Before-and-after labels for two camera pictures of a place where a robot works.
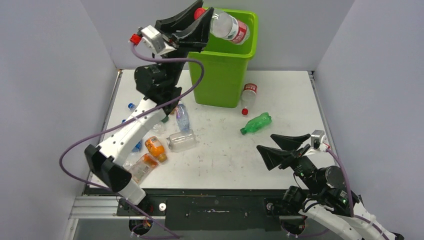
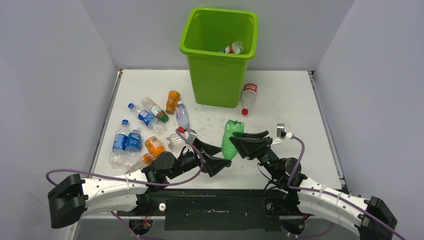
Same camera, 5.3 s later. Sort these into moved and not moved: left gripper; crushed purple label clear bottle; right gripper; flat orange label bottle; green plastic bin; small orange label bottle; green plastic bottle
Moved: green plastic bottle; right gripper; left gripper
Not moved: green plastic bin; crushed purple label clear bottle; small orange label bottle; flat orange label bottle
